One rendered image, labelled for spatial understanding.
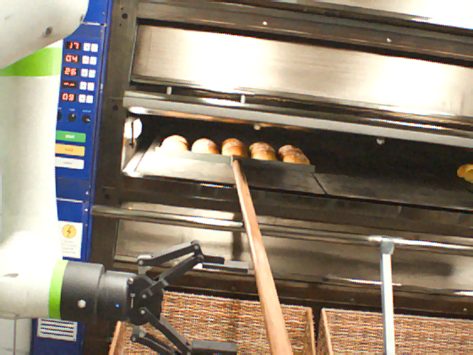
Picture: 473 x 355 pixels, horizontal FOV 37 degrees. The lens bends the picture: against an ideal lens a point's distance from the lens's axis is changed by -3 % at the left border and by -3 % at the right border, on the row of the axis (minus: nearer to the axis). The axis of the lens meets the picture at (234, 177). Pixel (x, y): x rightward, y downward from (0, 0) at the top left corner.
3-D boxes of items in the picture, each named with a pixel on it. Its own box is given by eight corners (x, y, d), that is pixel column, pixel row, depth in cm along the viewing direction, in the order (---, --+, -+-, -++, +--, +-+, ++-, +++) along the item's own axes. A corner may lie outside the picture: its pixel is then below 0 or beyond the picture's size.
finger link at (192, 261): (146, 293, 111) (140, 286, 111) (204, 253, 110) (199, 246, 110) (144, 302, 108) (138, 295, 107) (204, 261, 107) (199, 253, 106)
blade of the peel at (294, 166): (314, 173, 249) (315, 165, 249) (154, 155, 246) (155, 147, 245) (301, 155, 284) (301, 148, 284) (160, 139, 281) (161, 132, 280)
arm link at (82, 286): (57, 331, 104) (60, 273, 103) (71, 303, 116) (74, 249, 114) (97, 336, 105) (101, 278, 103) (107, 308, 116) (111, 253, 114)
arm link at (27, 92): (-19, 77, 108) (51, 78, 108) (2, 70, 119) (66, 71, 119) (-9, 297, 116) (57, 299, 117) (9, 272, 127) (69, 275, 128)
